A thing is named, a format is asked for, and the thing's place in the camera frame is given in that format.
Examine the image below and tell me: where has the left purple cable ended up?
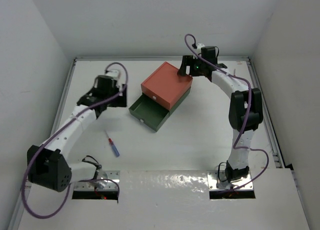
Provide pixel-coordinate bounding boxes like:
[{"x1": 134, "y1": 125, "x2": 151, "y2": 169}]
[{"x1": 21, "y1": 62, "x2": 130, "y2": 219}]

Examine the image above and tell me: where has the metal base plate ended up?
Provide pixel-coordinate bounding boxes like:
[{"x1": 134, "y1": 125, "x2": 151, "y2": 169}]
[
  {"x1": 73, "y1": 170, "x2": 120, "y2": 191},
  {"x1": 207, "y1": 170, "x2": 254, "y2": 191}
]

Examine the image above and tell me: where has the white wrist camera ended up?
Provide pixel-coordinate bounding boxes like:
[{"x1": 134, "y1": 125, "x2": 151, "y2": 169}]
[
  {"x1": 192, "y1": 43, "x2": 205, "y2": 51},
  {"x1": 105, "y1": 69, "x2": 121, "y2": 81}
]

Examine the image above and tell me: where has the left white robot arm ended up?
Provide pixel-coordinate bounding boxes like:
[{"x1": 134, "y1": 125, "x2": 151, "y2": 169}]
[{"x1": 27, "y1": 70, "x2": 127, "y2": 192}]

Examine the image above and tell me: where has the aluminium table frame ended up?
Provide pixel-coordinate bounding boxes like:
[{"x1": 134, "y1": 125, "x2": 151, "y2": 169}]
[{"x1": 7, "y1": 55, "x2": 311, "y2": 230}]

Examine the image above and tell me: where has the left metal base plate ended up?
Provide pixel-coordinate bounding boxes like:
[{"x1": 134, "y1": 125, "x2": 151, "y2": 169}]
[{"x1": 73, "y1": 170, "x2": 120, "y2": 191}]

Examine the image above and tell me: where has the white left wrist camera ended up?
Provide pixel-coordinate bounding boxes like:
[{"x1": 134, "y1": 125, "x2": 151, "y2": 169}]
[{"x1": 105, "y1": 69, "x2": 121, "y2": 81}]

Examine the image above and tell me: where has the white front cover board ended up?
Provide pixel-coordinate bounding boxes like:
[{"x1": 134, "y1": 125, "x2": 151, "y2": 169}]
[{"x1": 19, "y1": 169, "x2": 309, "y2": 230}]

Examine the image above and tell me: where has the blue screwdriver near left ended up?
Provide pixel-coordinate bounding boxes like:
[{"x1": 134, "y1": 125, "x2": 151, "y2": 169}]
[{"x1": 104, "y1": 131, "x2": 120, "y2": 158}]

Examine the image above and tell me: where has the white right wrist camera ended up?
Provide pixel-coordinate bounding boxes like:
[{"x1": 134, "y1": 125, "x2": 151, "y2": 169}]
[{"x1": 192, "y1": 43, "x2": 205, "y2": 51}]

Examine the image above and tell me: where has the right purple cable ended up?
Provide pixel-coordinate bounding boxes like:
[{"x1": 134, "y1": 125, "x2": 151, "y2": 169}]
[{"x1": 184, "y1": 34, "x2": 270, "y2": 191}]

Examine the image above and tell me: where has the orange drawer box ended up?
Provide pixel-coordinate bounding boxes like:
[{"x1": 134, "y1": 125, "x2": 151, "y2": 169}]
[{"x1": 141, "y1": 61, "x2": 193, "y2": 110}]

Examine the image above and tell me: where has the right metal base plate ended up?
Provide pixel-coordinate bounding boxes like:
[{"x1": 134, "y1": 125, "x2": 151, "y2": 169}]
[{"x1": 207, "y1": 170, "x2": 254, "y2": 191}]

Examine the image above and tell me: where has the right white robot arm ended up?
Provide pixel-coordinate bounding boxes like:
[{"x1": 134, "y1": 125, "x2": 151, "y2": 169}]
[{"x1": 178, "y1": 44, "x2": 263, "y2": 183}]

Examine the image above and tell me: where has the purple cable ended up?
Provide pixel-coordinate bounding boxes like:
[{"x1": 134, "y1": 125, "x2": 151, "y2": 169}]
[
  {"x1": 21, "y1": 62, "x2": 130, "y2": 219},
  {"x1": 184, "y1": 34, "x2": 270, "y2": 191}
]

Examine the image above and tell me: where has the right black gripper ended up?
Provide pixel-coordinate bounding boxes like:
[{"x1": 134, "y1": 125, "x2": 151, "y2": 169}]
[{"x1": 178, "y1": 55, "x2": 206, "y2": 76}]

